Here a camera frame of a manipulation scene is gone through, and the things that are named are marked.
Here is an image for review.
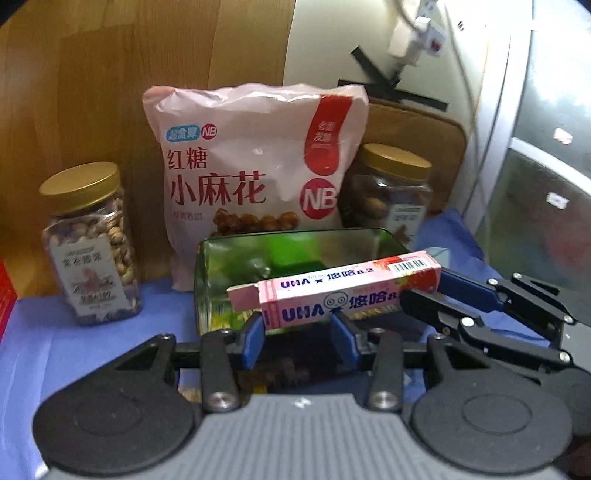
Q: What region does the cashew jar with gold lid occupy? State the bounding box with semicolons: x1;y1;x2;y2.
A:
39;161;145;328

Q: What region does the brown mat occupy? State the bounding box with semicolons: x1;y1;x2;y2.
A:
365;97;467;219

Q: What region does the pecan jar with gold lid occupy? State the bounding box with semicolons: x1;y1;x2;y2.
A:
339;143;435;253

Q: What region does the large pink snack bag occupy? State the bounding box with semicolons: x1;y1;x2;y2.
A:
142;82;370;293

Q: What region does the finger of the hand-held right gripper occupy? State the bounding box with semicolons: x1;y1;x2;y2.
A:
399;288;576;376
436;269;579;326

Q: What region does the long black tape strip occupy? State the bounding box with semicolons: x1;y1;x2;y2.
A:
337;78;451;112

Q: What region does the pink candy box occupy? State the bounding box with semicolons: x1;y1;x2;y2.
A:
226;250;444;331

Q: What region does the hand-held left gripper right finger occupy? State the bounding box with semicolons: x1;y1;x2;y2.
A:
329;314;491;413

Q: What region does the white power strip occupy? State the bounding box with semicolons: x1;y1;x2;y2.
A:
388;0;447;66

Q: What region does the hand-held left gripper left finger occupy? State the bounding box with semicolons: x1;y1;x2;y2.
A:
111;311;267;413

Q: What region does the blue printed blanket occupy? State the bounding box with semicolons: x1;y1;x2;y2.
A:
0;208;486;480

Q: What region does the wooden board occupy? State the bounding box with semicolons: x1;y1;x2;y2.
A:
0;0;297;297

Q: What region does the frosted glass sliding door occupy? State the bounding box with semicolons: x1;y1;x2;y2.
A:
475;0;591;370

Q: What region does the red gift bag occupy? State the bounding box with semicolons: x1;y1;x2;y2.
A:
0;258;19;343

